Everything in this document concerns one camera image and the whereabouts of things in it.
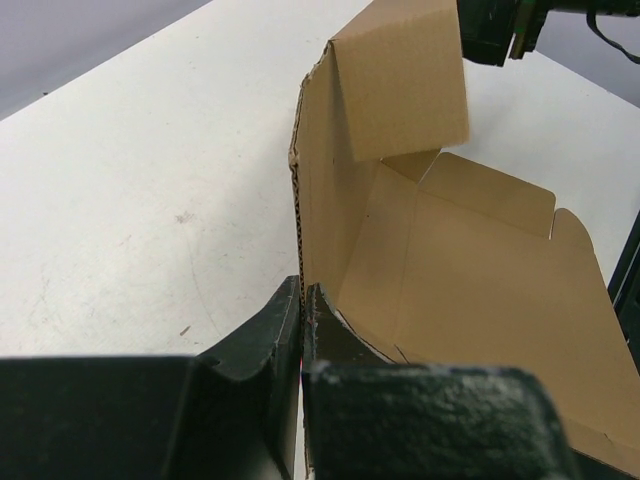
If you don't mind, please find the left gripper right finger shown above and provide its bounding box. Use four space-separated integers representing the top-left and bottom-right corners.
302 284 580 479

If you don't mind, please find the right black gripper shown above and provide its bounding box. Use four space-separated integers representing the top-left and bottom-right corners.
457 0 550 66

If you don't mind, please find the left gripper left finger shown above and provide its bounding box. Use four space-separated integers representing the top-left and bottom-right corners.
1 276 301 479

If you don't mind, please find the brown cardboard box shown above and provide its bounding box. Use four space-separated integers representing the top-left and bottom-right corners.
289 1 639 477

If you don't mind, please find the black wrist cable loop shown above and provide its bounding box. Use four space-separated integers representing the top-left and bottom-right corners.
584 9 640 65

